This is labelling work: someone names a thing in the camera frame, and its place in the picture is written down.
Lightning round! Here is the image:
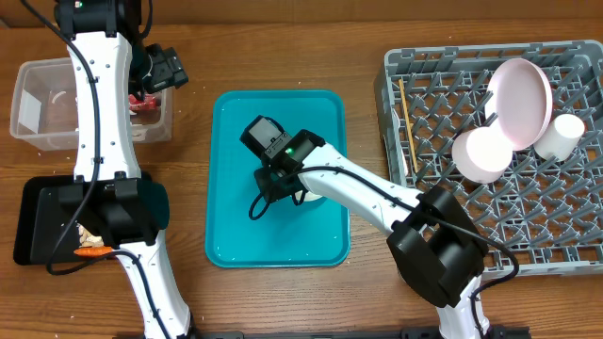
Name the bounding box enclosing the white bowl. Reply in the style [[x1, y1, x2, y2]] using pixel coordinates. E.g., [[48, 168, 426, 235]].
[[298, 190, 322, 202]]

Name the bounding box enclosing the red snack wrapper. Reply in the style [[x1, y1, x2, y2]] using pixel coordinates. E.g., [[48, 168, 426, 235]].
[[128, 94, 162, 113]]

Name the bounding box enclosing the wooden chopstick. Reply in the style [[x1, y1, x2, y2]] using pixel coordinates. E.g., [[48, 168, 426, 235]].
[[399, 78, 418, 173]]

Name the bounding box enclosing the orange carrot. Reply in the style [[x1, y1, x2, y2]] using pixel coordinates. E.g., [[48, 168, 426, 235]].
[[73, 247, 113, 258]]

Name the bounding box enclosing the food scraps pile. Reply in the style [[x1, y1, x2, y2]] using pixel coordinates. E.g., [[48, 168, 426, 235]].
[[77, 224, 105, 248]]

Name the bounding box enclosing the pink bowl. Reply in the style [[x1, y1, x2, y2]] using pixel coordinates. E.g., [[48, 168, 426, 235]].
[[451, 127, 513, 184]]

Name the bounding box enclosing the white round plate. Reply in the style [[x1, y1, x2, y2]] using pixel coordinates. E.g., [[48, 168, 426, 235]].
[[484, 57, 553, 151]]

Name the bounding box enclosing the white paper cup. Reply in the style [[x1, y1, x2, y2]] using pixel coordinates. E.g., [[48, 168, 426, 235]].
[[534, 114, 585, 161]]

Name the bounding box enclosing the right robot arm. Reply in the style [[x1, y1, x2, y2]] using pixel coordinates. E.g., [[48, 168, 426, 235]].
[[240, 116, 490, 338]]

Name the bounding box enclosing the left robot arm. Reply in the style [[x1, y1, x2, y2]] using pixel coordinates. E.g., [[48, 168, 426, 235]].
[[54, 1, 196, 338]]

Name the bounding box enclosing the grey dishwasher rack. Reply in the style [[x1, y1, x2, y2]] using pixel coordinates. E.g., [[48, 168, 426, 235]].
[[375, 40, 602, 280]]

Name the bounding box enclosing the teal serving tray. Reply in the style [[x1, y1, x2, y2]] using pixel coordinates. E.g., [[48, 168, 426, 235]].
[[205, 89, 350, 268]]

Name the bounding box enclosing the clear plastic bin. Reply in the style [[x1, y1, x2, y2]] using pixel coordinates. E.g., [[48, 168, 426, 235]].
[[10, 57, 172, 151]]

